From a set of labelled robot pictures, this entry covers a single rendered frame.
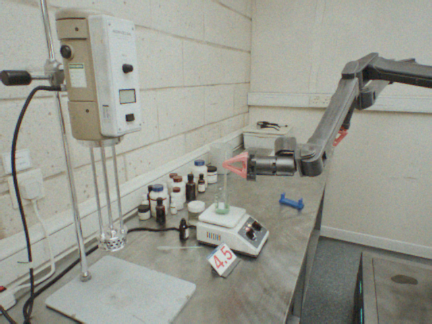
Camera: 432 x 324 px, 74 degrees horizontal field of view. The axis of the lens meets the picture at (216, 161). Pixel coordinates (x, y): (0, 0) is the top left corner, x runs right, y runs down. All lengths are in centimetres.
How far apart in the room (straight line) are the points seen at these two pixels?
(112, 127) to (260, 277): 53
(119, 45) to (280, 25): 187
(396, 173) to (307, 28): 119
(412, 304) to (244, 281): 88
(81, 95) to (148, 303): 47
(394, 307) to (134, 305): 106
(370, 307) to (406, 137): 126
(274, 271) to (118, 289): 40
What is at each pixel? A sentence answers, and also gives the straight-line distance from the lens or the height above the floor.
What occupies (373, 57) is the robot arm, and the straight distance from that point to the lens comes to 112.
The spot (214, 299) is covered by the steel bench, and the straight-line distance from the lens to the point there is 75.
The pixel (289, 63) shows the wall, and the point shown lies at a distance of 229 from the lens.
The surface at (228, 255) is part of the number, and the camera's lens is 86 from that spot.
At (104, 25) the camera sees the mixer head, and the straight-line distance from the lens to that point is 54.
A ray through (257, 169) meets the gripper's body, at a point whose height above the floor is 100.
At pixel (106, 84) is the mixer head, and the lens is 54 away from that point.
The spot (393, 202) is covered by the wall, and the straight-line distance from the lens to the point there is 244.
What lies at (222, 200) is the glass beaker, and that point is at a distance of 88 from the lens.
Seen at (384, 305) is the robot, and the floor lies 37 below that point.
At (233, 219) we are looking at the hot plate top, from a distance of 89.
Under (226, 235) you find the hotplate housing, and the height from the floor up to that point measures 80.
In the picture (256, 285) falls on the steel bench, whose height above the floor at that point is 75.
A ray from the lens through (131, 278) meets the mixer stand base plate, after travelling 82.
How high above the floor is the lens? 126
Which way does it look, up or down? 17 degrees down
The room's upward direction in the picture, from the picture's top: straight up
